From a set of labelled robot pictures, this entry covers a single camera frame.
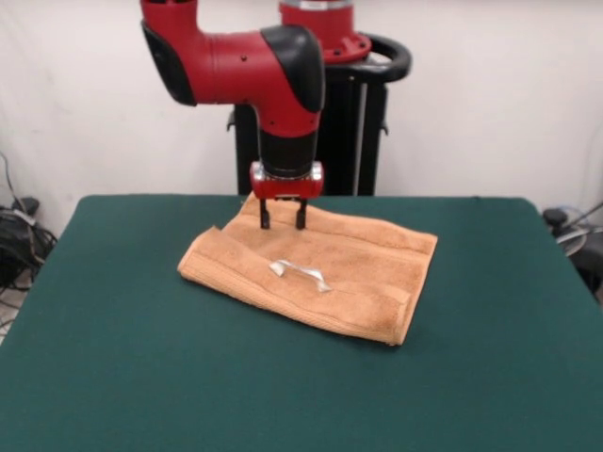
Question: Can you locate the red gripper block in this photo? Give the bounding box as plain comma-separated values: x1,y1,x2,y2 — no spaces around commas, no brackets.
249,161,325,232

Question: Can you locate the orange terry towel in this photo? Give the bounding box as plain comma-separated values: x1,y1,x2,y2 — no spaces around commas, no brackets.
176,193,439,348

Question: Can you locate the dark green table cloth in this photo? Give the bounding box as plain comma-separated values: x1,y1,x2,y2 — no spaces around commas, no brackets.
0,195,603,452

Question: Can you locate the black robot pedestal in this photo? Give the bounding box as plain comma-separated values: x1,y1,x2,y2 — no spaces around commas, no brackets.
224,30,414,197

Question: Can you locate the black cable tangle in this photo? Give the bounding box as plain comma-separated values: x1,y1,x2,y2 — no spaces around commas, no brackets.
0,150,58,293

